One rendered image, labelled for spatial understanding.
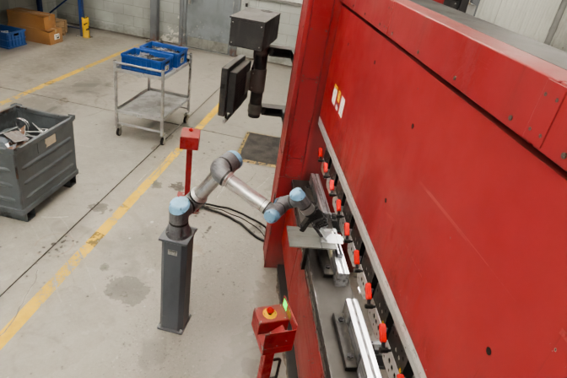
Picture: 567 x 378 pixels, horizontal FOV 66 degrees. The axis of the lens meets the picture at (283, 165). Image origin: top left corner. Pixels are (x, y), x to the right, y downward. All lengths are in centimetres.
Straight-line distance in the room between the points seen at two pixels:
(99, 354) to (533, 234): 268
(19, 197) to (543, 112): 380
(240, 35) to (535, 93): 226
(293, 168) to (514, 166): 228
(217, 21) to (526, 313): 903
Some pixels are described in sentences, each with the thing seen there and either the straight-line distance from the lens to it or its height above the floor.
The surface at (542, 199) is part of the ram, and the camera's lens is 102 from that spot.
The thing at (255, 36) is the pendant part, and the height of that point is 184.
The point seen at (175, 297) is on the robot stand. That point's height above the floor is 32.
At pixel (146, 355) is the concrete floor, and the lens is 313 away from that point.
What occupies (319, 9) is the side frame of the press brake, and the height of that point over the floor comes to 209.
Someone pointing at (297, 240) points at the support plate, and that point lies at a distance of 244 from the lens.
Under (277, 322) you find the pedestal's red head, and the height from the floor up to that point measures 77.
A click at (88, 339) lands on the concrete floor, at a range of 326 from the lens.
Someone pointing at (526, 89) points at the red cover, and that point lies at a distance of 108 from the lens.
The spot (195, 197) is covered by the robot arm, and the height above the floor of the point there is 101.
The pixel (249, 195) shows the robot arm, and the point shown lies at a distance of 227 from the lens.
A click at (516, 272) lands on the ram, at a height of 191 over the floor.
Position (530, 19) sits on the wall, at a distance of 969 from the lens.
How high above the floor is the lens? 247
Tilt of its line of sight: 28 degrees down
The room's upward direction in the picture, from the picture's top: 10 degrees clockwise
